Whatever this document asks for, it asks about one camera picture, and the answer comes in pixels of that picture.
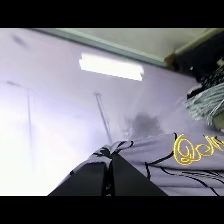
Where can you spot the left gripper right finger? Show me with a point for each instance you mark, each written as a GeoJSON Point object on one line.
{"type": "Point", "coordinates": [128, 180]}

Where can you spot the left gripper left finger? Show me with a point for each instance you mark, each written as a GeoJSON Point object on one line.
{"type": "Point", "coordinates": [88, 181]}

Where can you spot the lilac printed sweatshirt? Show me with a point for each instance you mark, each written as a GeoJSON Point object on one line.
{"type": "Point", "coordinates": [160, 175]}

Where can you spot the white striped garment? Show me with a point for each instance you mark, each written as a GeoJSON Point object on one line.
{"type": "Point", "coordinates": [205, 103]}

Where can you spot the olive garment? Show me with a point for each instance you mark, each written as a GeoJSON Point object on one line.
{"type": "Point", "coordinates": [220, 121]}

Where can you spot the black dotted garment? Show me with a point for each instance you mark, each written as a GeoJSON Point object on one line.
{"type": "Point", "coordinates": [213, 78]}

